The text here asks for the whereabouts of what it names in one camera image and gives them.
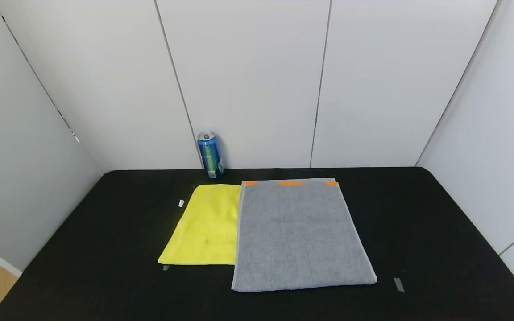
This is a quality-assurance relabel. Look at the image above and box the grey towel with orange marks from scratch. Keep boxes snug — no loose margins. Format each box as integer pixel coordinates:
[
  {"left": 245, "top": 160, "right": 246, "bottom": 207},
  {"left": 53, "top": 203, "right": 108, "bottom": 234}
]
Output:
[{"left": 231, "top": 178, "right": 378, "bottom": 293}]

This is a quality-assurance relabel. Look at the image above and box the yellow towel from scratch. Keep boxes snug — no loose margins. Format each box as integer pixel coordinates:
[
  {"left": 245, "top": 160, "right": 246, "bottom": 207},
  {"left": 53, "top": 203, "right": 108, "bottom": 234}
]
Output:
[{"left": 158, "top": 184, "right": 242, "bottom": 266}]

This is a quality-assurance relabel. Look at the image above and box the blue drink can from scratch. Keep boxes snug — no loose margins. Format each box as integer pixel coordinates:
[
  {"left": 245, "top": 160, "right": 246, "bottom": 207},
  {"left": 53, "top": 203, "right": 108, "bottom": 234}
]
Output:
[{"left": 197, "top": 131, "right": 225, "bottom": 180}]

